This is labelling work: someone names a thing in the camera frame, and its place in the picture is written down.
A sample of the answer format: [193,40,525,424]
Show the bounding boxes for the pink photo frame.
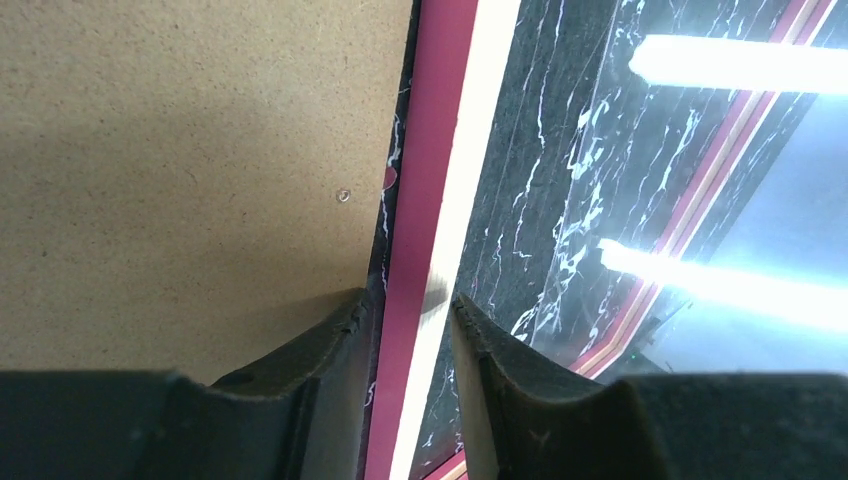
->
[363,1,847,479]

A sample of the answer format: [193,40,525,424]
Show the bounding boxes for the brown cardboard backing board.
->
[1,1,412,382]

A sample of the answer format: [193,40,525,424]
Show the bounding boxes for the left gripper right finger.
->
[450,295,847,479]

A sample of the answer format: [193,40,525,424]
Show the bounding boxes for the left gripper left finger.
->
[1,289,374,479]

